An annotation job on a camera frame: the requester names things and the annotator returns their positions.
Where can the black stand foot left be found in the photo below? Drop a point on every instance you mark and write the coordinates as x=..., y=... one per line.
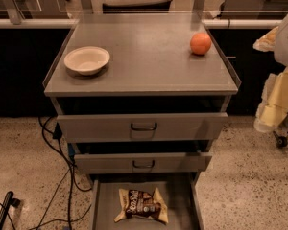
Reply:
x=8, y=201

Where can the middle grey drawer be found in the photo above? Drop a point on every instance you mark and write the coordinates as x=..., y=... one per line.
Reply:
x=177, y=162

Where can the white horizontal rail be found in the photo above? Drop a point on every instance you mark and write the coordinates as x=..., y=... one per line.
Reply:
x=209, y=23

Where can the black wheeled cart base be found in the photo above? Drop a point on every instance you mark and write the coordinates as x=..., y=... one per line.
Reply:
x=286, y=136

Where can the grey drawer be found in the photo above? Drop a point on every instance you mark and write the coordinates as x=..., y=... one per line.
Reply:
x=178, y=193
x=177, y=162
x=141, y=127

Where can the top grey drawer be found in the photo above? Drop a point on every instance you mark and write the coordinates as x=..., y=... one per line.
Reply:
x=141, y=127

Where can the dark chair backrest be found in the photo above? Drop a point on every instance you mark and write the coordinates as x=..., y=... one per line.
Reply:
x=156, y=6

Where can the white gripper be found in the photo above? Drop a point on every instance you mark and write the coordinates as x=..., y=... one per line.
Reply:
x=287, y=43

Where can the bottom grey drawer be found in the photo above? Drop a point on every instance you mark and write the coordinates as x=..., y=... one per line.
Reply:
x=178, y=193

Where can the brown chip bag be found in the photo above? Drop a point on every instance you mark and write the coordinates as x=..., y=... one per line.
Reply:
x=140, y=204

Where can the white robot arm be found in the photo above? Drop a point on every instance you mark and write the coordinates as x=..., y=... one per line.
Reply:
x=281, y=46

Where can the orange fruit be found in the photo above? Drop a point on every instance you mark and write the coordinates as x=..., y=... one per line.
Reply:
x=200, y=43

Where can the grey metal drawer cabinet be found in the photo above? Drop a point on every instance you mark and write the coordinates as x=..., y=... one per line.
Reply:
x=151, y=70

